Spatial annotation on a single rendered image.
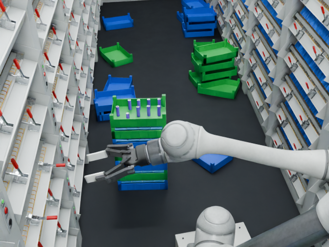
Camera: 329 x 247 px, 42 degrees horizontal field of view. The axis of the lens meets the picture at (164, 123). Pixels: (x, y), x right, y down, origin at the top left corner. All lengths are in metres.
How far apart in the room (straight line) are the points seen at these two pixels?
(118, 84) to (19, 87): 2.19
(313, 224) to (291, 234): 0.08
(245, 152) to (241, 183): 1.35
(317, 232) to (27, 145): 0.99
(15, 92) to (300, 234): 1.01
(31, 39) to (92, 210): 1.25
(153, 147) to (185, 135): 0.23
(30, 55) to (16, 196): 0.54
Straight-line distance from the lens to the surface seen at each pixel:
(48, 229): 1.79
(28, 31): 1.61
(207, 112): 3.26
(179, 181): 2.68
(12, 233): 1.25
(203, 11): 4.52
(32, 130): 1.61
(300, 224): 1.44
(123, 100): 2.46
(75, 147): 2.45
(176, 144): 1.24
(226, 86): 3.57
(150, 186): 2.61
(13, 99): 1.43
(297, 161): 1.45
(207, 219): 1.72
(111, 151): 1.54
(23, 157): 1.50
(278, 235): 1.47
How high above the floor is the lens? 1.87
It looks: 37 degrees down
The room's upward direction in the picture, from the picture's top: 2 degrees counter-clockwise
